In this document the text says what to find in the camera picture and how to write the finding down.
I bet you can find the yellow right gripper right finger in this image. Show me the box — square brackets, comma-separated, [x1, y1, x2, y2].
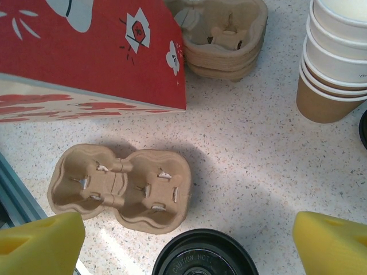
[292, 211, 367, 275]

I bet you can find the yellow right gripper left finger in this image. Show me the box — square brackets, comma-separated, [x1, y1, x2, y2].
[0, 212, 86, 275]

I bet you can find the brown pulp cup carrier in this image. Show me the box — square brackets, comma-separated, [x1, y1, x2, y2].
[47, 142, 192, 235]

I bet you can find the black plastic cup lid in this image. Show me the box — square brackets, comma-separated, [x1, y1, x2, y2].
[151, 227, 253, 275]

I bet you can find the red flower print paper bag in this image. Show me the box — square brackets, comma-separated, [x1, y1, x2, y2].
[0, 0, 187, 124]

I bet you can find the black cup lid stack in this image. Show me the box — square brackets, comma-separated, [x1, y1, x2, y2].
[358, 108, 367, 150]

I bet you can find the brown paper cup stack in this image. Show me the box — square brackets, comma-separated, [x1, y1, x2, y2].
[296, 0, 367, 124]

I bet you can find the brown pulp carrier stack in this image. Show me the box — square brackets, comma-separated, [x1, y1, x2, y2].
[165, 0, 269, 84]

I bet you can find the aluminium front rail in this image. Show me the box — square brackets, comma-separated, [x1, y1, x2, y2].
[0, 151, 46, 230]

